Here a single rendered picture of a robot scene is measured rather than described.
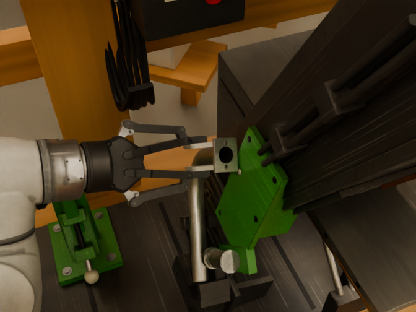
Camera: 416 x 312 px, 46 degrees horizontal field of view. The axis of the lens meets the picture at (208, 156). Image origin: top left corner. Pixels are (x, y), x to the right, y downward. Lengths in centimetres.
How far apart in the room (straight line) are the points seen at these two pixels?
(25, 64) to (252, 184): 50
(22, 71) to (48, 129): 167
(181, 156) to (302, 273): 42
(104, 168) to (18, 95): 225
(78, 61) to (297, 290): 60
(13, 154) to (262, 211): 36
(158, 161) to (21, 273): 63
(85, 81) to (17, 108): 193
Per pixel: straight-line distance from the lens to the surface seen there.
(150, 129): 74
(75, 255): 97
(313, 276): 104
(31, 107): 283
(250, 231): 79
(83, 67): 92
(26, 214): 69
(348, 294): 92
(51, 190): 68
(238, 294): 92
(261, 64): 93
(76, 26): 87
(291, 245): 107
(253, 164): 75
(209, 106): 266
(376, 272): 81
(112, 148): 72
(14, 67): 101
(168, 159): 123
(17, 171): 66
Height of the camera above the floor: 180
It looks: 48 degrees down
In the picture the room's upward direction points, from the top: straight up
